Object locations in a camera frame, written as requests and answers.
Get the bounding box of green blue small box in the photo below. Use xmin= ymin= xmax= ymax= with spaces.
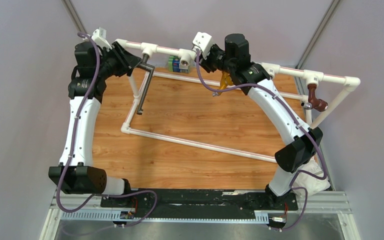
xmin=167 ymin=55 xmax=190 ymax=74

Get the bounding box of yellow faucet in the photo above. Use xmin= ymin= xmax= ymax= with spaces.
xmin=218 ymin=71 xmax=234 ymax=90

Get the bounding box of white PVC pipe frame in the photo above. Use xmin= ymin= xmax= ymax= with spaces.
xmin=113 ymin=38 xmax=362 ymax=164

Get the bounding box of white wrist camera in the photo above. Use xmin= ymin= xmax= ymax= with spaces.
xmin=91 ymin=27 xmax=113 ymax=50
xmin=192 ymin=32 xmax=215 ymax=59

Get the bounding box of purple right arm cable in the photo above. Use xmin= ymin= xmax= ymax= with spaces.
xmin=194 ymin=49 xmax=329 ymax=232

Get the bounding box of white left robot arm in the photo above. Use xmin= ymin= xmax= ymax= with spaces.
xmin=48 ymin=41 xmax=142 ymax=208

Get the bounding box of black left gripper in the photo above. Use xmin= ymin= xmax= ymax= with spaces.
xmin=97 ymin=41 xmax=144 ymax=81

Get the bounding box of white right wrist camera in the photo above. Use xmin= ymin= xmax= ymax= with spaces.
xmin=192 ymin=32 xmax=215 ymax=59

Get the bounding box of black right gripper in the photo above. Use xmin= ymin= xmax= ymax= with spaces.
xmin=193 ymin=44 xmax=234 ymax=75

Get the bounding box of white thread seal tape roll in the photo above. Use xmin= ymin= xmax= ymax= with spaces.
xmin=292 ymin=158 xmax=331 ymax=196

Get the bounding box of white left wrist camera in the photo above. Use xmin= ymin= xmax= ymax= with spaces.
xmin=91 ymin=27 xmax=113 ymax=50

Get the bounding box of chrome faucet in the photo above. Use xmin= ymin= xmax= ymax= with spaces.
xmin=267 ymin=68 xmax=276 ymax=79

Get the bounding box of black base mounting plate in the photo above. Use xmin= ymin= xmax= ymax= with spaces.
xmin=100 ymin=188 xmax=298 ymax=221

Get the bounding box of brown faucet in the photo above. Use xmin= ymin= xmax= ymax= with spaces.
xmin=301 ymin=83 xmax=329 ymax=112

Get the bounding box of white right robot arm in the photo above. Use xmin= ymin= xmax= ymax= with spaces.
xmin=192 ymin=32 xmax=323 ymax=210

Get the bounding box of dark grey long faucet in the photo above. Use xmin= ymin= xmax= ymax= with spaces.
xmin=136 ymin=53 xmax=155 ymax=115

